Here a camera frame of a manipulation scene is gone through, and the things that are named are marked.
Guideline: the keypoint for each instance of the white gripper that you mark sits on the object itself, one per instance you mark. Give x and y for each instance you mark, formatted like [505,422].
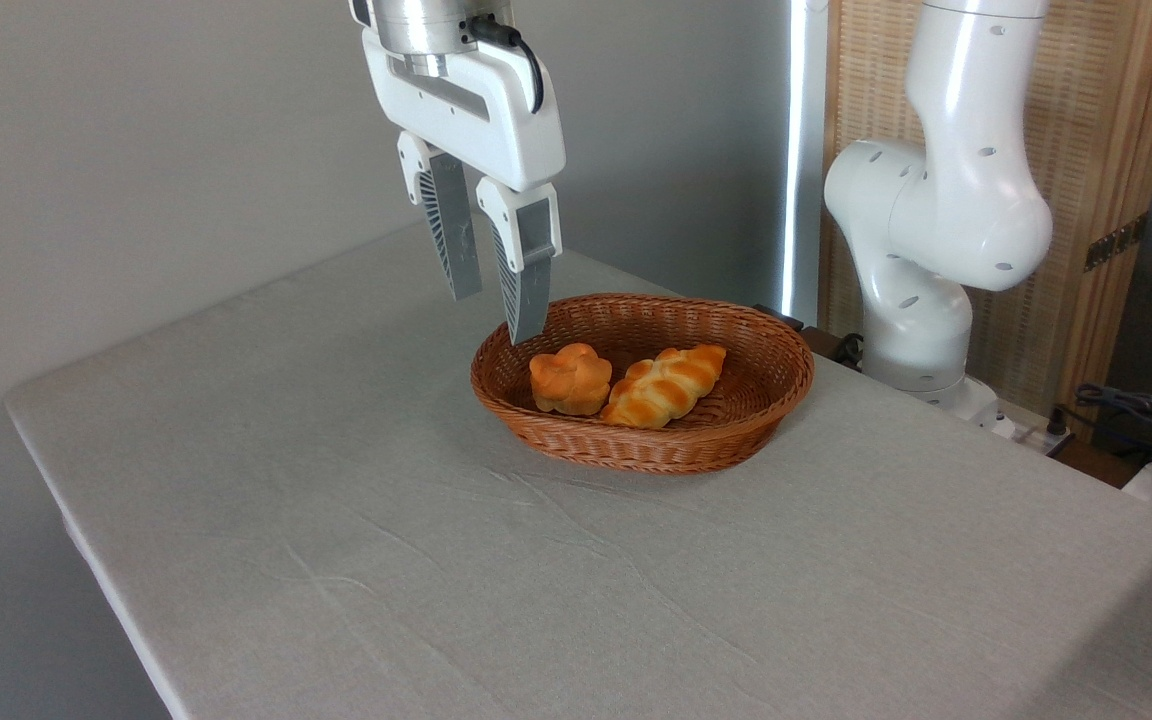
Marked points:
[481,115]

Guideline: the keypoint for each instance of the long braided bread loaf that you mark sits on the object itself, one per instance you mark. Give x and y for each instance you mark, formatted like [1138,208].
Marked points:
[664,387]

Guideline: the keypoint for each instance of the round flower-shaped bread roll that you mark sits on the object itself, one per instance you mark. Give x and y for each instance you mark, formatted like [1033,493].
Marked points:
[570,378]

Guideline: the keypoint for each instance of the brown oval wicker basket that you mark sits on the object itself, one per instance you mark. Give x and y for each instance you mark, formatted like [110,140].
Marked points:
[736,430]

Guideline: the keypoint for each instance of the white vertical light strip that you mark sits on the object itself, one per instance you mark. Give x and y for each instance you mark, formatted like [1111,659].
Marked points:
[804,150]

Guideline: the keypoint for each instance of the grey tablecloth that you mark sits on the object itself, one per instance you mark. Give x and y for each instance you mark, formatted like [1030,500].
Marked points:
[336,600]

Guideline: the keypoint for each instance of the black plug with white socket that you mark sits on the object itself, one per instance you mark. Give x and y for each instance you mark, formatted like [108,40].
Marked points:
[1056,432]

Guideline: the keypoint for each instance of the metal screen hinge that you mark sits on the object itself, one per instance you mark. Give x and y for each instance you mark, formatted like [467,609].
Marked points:
[1116,241]

